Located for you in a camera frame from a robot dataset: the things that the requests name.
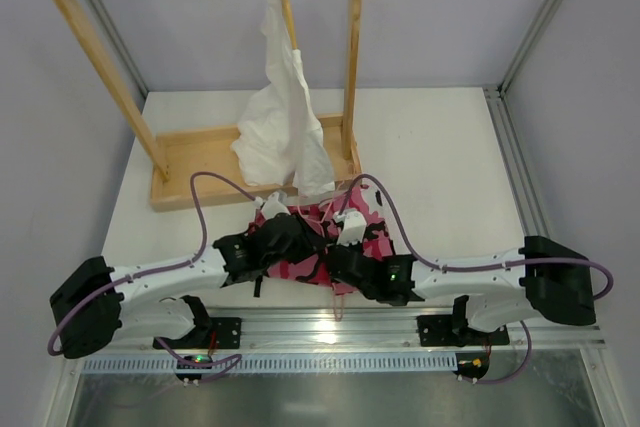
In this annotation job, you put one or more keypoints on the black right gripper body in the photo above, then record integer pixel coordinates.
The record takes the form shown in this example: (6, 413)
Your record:
(335, 254)

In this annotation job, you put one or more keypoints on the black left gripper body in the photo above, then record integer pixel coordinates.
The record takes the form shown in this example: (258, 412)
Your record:
(298, 240)

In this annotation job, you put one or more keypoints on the pink camouflage trousers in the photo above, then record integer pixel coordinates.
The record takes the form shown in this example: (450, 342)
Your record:
(313, 270)

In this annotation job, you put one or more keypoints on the pink wire hanger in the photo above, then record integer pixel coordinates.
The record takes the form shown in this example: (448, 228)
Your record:
(337, 302)

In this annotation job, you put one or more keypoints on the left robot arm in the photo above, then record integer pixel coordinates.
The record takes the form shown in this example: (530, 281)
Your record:
(99, 304)

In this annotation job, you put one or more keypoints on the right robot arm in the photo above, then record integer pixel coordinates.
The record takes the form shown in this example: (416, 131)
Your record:
(541, 279)

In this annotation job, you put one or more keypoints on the wooden hanger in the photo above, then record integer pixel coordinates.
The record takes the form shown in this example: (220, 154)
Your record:
(290, 22)

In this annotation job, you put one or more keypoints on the white t-shirt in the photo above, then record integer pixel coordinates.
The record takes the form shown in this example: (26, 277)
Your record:
(280, 139)

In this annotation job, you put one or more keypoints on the wooden clothes rack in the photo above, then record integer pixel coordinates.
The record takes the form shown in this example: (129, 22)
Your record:
(177, 155)

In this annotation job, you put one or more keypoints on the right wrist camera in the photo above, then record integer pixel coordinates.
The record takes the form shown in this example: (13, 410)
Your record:
(352, 225)

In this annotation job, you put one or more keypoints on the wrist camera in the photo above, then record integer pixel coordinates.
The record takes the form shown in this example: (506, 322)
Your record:
(273, 205)
(352, 225)

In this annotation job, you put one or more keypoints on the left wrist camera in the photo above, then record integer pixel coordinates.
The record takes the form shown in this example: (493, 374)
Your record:
(273, 205)

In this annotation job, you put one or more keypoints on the aluminium mounting rail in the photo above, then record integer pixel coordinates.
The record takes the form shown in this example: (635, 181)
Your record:
(309, 329)

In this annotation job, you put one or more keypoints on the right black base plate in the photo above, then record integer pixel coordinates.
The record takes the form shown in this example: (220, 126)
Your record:
(447, 331)

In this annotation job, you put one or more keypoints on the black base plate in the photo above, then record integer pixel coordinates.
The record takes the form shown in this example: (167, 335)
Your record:
(225, 333)
(447, 331)

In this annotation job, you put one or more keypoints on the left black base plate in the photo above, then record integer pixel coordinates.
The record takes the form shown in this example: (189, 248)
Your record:
(225, 333)

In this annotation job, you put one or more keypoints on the slotted cable duct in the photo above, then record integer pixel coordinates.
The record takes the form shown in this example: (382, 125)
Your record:
(272, 363)

